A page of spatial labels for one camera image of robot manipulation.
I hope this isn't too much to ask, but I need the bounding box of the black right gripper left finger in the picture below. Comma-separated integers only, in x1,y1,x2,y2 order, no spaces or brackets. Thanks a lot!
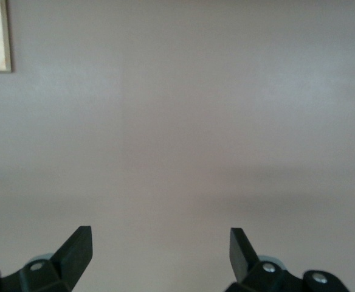
0,225,94,292

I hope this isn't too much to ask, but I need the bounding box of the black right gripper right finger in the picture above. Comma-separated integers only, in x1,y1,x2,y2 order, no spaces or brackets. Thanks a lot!
224,227,351,292

